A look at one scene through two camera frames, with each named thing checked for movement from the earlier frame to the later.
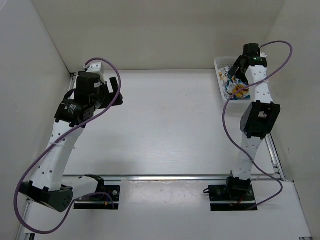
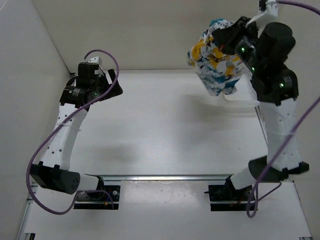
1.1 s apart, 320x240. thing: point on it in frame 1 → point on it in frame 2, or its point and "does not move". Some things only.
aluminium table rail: x=173 y=177 does not move
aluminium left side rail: x=22 y=227 does not move
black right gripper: x=239 y=63 → x=225 y=38
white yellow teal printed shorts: x=231 y=85 → x=219 y=72
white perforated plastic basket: x=227 y=62 → x=246 y=89
